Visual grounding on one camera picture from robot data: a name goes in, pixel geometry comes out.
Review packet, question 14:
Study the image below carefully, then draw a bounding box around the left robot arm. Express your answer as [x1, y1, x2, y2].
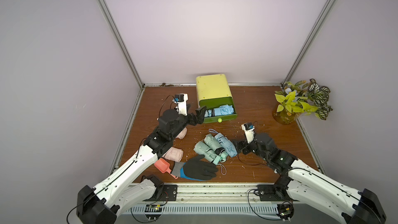
[76, 107, 206, 224]

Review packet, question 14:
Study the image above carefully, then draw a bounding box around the green pink drawer cabinet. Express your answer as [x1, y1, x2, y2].
[196, 74, 233, 109]

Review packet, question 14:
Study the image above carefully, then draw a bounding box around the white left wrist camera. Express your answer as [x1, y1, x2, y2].
[173, 93, 189, 116]

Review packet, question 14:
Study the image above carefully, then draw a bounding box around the amber glass plant vase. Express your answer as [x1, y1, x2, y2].
[272, 104, 301, 125]

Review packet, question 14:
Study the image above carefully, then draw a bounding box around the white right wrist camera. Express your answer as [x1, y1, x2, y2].
[241, 122, 255, 144]

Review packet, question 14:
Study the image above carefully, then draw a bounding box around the dark green top drawer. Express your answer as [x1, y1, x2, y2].
[199, 96, 237, 123]

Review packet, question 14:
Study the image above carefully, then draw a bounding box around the small circuit board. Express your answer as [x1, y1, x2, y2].
[144, 204, 163, 223]
[277, 201, 294, 222]

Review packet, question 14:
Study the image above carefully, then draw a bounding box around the left small circuit board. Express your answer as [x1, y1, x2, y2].
[144, 204, 163, 223]

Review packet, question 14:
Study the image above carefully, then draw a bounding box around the aluminium front rail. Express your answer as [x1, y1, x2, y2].
[118, 183, 312, 215]

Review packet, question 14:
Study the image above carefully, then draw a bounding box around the black blue work glove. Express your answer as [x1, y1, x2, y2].
[171, 155, 218, 181]

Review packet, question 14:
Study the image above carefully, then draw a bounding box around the green artificial plant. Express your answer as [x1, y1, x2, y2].
[275, 78, 333, 120]

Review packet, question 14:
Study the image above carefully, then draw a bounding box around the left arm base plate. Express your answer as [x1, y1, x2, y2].
[144, 184, 178, 203]

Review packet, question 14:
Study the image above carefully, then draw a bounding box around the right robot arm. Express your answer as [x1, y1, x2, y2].
[233, 133, 387, 224]

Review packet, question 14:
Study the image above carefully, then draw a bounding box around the right small circuit board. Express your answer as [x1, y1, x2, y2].
[277, 201, 294, 222]

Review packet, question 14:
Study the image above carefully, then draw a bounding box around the pink plastic scoop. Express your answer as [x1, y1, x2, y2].
[154, 158, 178, 179]

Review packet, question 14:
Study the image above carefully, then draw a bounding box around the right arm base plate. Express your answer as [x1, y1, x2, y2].
[255, 184, 292, 202]

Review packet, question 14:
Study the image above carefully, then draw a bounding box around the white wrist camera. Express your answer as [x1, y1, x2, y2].
[173, 93, 189, 116]
[241, 122, 255, 144]

